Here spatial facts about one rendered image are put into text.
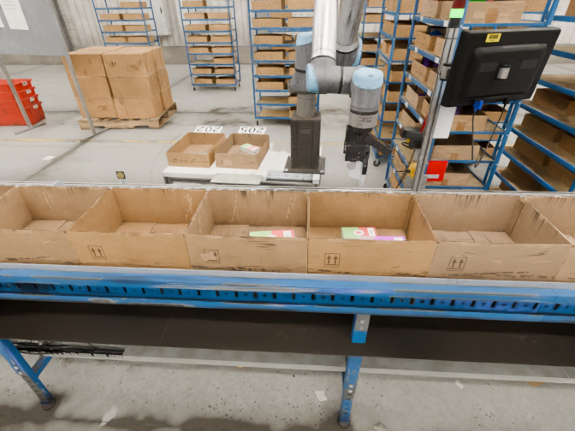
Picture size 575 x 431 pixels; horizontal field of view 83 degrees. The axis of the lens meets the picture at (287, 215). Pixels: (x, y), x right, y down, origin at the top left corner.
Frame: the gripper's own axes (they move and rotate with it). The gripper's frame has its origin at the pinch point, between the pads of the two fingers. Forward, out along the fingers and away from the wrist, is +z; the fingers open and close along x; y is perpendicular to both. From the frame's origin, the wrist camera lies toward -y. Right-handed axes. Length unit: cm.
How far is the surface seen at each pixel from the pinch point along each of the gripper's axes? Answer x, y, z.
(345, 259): 28.5, 7.2, 14.2
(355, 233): 7.7, 1.0, 18.9
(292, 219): -0.4, 25.4, 18.9
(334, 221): -0.3, 8.5, 19.5
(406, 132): -60, -32, 3
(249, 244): 28.3, 37.7, 9.2
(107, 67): -379, 304, 25
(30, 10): -345, 360, -45
